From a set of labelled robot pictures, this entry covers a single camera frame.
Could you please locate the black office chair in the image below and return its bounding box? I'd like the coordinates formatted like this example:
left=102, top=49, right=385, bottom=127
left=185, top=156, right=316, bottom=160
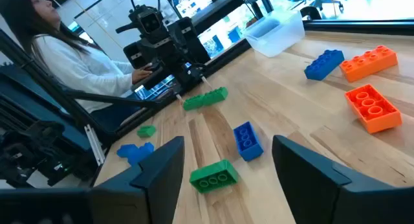
left=284, top=0, right=349, bottom=12

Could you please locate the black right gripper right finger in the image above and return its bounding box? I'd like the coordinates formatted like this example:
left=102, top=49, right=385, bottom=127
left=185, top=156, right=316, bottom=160
left=272, top=135, right=414, bottom=224

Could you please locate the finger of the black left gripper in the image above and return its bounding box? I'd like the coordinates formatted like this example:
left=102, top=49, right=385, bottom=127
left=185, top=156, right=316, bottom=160
left=179, top=62, right=213, bottom=90
left=142, top=67, right=186, bottom=104

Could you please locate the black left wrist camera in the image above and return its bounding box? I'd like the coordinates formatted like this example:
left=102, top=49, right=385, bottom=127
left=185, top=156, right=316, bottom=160
left=138, top=10, right=163, bottom=36

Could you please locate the black frame hook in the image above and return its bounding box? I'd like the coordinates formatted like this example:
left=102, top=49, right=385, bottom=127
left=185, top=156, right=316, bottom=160
left=300, top=6, right=323, bottom=21

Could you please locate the person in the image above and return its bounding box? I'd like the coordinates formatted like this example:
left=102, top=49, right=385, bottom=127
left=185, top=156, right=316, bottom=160
left=0, top=0, right=153, bottom=134

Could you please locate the green toy building block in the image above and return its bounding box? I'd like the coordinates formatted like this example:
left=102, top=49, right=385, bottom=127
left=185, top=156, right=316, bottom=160
left=182, top=94, right=205, bottom=111
left=189, top=159, right=239, bottom=194
left=136, top=125, right=157, bottom=139
left=202, top=86, right=229, bottom=107

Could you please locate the person's hand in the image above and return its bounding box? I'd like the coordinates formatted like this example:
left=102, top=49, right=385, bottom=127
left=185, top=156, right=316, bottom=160
left=131, top=63, right=153, bottom=85

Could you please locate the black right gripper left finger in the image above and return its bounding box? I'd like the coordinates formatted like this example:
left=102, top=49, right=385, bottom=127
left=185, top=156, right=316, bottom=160
left=0, top=135, right=186, bottom=224

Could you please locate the clear plastic bin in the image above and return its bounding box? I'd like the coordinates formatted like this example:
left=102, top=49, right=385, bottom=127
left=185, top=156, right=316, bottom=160
left=242, top=10, right=306, bottom=58

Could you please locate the orange toy building block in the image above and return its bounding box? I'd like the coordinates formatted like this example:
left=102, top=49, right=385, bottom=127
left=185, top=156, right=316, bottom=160
left=339, top=45, right=398, bottom=83
left=344, top=84, right=403, bottom=135

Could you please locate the blue toy building block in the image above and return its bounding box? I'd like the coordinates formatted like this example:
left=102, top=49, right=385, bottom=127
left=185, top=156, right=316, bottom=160
left=233, top=121, right=265, bottom=162
left=127, top=142, right=155, bottom=167
left=303, top=49, right=345, bottom=82
left=116, top=143, right=139, bottom=159

